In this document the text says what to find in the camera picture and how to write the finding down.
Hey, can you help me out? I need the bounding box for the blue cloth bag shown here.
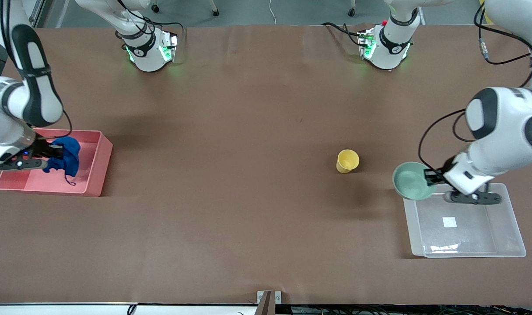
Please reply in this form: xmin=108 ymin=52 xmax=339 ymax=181
xmin=43 ymin=136 xmax=81 ymax=186

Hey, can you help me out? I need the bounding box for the light green bowl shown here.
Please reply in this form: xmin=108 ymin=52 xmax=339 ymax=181
xmin=392 ymin=161 xmax=438 ymax=201

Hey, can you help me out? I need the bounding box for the yellow cup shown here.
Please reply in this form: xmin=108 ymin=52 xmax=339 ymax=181
xmin=336 ymin=149 xmax=360 ymax=174

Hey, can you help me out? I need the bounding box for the clear plastic box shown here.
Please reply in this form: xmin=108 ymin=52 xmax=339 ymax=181
xmin=402 ymin=183 xmax=527 ymax=259

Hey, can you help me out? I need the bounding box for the pink plastic bin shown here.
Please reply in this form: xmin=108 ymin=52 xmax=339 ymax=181
xmin=0 ymin=128 xmax=114 ymax=197

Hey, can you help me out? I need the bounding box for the brown paper table cover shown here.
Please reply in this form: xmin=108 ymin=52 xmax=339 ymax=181
xmin=0 ymin=24 xmax=532 ymax=305

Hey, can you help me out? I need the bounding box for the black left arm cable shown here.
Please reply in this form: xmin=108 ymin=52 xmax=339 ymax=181
xmin=418 ymin=0 xmax=532 ymax=174

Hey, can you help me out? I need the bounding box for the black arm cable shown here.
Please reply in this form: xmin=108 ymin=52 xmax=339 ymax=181
xmin=0 ymin=0 xmax=74 ymax=142
xmin=418 ymin=0 xmax=532 ymax=174

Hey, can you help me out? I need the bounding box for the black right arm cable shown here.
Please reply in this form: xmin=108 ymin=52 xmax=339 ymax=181
xmin=0 ymin=0 xmax=74 ymax=142

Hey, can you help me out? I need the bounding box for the aluminium frame profile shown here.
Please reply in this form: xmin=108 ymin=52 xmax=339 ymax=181
xmin=27 ymin=0 xmax=46 ymax=28

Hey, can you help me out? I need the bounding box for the black right base cable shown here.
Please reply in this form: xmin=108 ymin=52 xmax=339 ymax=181
xmin=150 ymin=20 xmax=182 ymax=44

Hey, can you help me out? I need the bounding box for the black base cable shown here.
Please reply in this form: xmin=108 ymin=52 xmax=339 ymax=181
xmin=150 ymin=20 xmax=182 ymax=44
xmin=322 ymin=22 xmax=364 ymax=47

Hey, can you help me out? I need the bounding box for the black left base cable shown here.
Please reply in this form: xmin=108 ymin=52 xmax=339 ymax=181
xmin=322 ymin=22 xmax=364 ymax=47

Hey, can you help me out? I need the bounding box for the metal table edge bracket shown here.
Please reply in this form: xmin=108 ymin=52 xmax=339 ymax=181
xmin=256 ymin=290 xmax=282 ymax=315

